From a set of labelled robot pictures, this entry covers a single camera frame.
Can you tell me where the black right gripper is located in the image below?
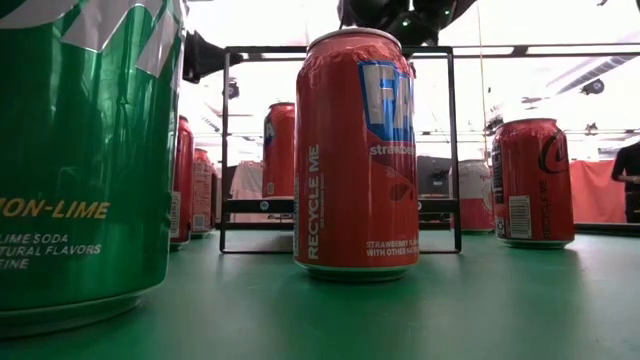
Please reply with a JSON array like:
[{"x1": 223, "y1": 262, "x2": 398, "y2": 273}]
[{"x1": 338, "y1": 0, "x2": 413, "y2": 30}]

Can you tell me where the red strawberry Fanta can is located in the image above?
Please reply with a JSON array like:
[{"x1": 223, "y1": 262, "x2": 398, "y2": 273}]
[
  {"x1": 191, "y1": 146, "x2": 219, "y2": 239},
  {"x1": 261, "y1": 101, "x2": 297, "y2": 200},
  {"x1": 293, "y1": 28, "x2": 421, "y2": 284}
]

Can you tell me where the white and red soda can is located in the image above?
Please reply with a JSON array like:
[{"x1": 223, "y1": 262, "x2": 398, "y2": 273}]
[{"x1": 448, "y1": 158, "x2": 497, "y2": 235}]

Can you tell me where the red cola can black logo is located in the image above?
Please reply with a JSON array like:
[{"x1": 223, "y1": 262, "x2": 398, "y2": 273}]
[{"x1": 491, "y1": 117, "x2": 576, "y2": 250}]

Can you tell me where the white cloth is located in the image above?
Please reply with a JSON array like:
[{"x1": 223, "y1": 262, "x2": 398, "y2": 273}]
[{"x1": 229, "y1": 160, "x2": 265, "y2": 224}]

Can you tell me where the black monitor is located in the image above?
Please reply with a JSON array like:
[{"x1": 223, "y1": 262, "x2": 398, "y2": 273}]
[{"x1": 417, "y1": 155, "x2": 451, "y2": 197}]

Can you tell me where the orange cloth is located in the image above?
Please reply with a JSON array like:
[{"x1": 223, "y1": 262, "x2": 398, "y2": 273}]
[{"x1": 569, "y1": 158, "x2": 626, "y2": 225}]

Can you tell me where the person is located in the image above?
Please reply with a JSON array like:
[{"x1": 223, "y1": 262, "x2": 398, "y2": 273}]
[{"x1": 610, "y1": 141, "x2": 640, "y2": 225}]

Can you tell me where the green table mat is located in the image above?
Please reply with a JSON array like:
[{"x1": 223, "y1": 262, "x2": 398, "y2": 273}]
[{"x1": 0, "y1": 228, "x2": 640, "y2": 360}]

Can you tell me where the wooden shelf with black frame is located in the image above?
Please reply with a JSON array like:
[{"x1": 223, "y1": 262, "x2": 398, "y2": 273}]
[{"x1": 218, "y1": 44, "x2": 464, "y2": 255}]

